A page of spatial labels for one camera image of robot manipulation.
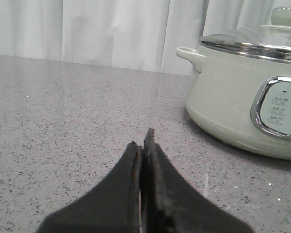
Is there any glass pot lid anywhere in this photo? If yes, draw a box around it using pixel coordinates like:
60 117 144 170
200 7 291 64

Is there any white curtain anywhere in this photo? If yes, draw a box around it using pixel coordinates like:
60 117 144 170
0 0 291 74

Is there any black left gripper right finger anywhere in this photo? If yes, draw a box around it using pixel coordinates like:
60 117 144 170
141 128 253 233

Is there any pale green electric cooking pot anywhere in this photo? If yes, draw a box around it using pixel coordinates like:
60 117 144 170
176 46 291 160

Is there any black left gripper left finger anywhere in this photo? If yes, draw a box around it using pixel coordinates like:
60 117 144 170
37 142 142 233

